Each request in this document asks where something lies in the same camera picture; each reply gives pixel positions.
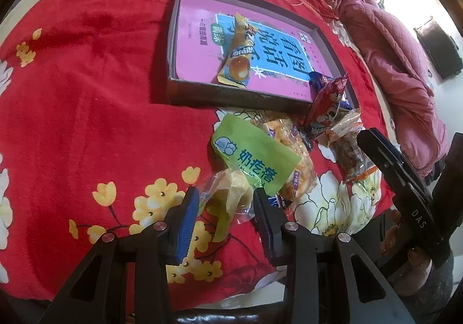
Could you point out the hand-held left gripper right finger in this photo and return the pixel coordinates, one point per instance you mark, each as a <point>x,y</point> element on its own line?
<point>269,226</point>

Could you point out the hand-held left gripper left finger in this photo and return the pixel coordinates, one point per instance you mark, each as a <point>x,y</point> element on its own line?
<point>188,222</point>

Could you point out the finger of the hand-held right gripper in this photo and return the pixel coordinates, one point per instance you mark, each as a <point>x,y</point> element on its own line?
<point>383,157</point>

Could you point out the clear orange-edged nut packet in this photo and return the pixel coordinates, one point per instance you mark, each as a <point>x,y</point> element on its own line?
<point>349,157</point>

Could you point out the green clear snack packet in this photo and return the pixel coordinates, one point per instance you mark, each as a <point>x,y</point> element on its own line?
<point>253,154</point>

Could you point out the red snack packet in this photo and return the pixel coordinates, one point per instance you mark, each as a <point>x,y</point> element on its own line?
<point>325,107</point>

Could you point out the blue cookie packet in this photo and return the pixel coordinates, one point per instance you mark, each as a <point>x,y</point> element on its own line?
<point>317,79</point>

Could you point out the shallow grey cardboard box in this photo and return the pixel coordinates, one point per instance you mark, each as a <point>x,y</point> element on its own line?
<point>217,94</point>

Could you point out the yellow snack packet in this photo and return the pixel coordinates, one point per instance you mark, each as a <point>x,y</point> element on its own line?
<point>237,63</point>

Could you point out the person's right forearm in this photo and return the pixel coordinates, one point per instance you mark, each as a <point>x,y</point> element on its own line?
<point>430,291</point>

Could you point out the person's right hand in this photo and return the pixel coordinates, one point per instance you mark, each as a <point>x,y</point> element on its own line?
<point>390,233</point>

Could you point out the orange cracker packet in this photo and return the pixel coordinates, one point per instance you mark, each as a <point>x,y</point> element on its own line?
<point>285,132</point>

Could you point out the pink quilt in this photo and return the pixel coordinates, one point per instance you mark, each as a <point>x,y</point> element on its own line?
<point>379,38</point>

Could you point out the black flat television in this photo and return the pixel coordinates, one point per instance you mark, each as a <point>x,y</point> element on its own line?
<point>439,49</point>

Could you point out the red floral blanket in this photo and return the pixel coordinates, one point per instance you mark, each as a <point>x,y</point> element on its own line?
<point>90,92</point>

